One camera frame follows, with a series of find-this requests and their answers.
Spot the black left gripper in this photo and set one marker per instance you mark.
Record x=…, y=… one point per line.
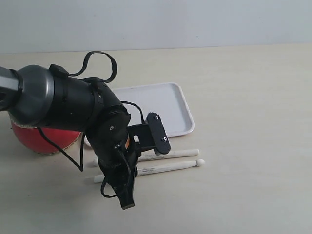
x=108, y=135

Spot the white drumstick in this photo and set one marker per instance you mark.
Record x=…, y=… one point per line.
x=169, y=167
x=171, y=154

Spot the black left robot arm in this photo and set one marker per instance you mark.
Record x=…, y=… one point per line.
x=40, y=97

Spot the small red drum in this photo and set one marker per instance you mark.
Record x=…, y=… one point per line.
x=31, y=138

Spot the white plastic tray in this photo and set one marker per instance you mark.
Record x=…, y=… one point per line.
x=165, y=99

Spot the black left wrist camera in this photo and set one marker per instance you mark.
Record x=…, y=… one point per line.
x=151, y=135

